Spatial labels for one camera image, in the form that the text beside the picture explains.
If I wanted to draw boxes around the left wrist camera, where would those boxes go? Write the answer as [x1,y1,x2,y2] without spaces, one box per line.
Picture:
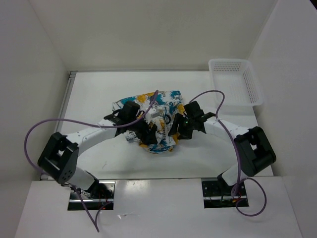
[145,107,160,123]

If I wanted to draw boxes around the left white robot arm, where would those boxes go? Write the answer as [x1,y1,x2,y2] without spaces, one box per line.
[37,101,159,198]

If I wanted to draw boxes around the white perforated plastic basket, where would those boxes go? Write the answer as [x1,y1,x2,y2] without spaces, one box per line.
[209,59,264,107]

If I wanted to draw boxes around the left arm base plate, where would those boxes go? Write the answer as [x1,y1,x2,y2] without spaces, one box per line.
[67,180,116,211]

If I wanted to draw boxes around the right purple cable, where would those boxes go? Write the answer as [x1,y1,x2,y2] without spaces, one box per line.
[188,89,267,217]

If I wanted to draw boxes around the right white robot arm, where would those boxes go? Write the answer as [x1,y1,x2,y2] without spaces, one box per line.
[168,101,276,195]

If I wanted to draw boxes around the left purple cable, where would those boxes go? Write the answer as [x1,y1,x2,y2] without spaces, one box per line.
[23,89,159,233]

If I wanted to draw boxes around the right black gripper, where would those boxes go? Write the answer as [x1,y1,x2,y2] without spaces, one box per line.
[168,113,195,140]

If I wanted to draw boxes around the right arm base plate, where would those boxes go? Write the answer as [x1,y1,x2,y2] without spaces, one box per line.
[201,178,249,209]

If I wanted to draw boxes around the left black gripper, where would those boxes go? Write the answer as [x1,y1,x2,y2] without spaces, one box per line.
[127,112,157,145]

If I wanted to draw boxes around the colourful printed shorts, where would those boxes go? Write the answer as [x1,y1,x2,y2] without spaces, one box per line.
[124,90,185,154]

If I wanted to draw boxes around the purple cable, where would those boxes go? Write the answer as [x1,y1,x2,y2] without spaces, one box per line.
[23,89,159,233]
[188,89,267,217]

